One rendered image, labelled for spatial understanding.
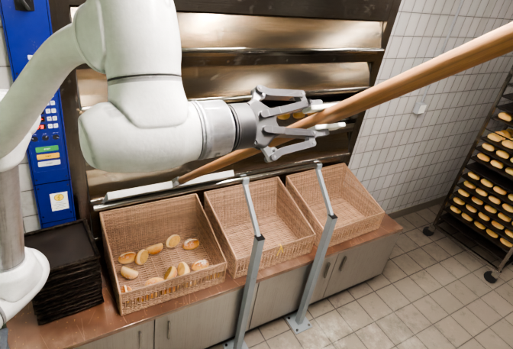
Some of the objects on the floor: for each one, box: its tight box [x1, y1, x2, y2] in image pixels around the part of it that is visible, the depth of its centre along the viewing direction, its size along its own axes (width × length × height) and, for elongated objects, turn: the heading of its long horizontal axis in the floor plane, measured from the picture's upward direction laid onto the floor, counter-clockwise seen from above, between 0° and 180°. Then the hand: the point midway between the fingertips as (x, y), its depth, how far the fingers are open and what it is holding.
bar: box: [93, 160, 338, 349], centre depth 207 cm, size 31×127×118 cm, turn 106°
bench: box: [6, 186, 403, 349], centre depth 245 cm, size 56×242×58 cm, turn 106°
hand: (324, 117), depth 70 cm, fingers closed on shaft, 3 cm apart
